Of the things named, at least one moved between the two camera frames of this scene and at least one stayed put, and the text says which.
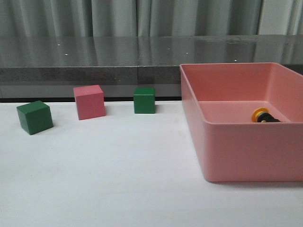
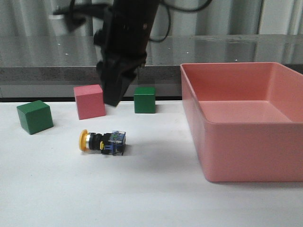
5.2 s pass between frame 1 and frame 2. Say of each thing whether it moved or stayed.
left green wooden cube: stayed
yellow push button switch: moved
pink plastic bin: stayed
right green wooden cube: stayed
